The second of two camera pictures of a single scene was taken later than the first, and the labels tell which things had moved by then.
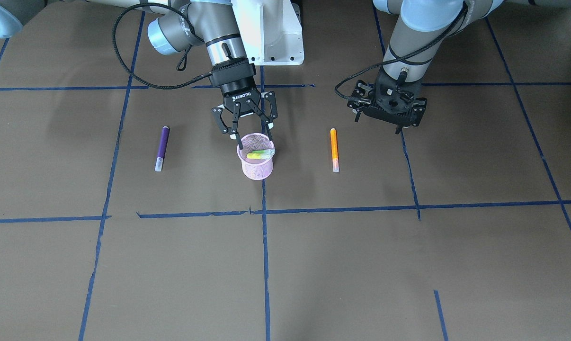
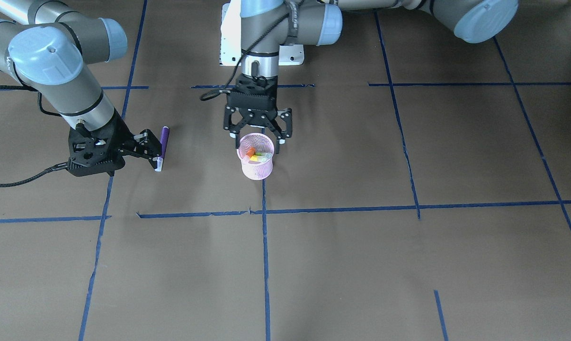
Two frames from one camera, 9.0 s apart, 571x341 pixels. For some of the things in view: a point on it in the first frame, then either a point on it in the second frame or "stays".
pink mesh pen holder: [257, 156] stays
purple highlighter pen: [163, 144] stays
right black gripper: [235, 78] -> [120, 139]
